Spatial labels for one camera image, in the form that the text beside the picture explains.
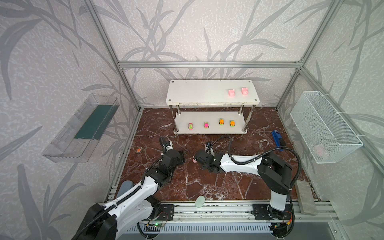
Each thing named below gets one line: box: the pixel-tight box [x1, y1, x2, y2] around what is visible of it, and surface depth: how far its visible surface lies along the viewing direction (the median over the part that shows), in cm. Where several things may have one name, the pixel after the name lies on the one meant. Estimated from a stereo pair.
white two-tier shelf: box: [166, 80, 260, 135], surface depth 86 cm
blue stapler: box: [271, 130, 286, 152], surface depth 101 cm
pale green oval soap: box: [195, 195, 205, 208], surface depth 77 cm
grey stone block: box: [294, 180, 318, 216], surface depth 77 cm
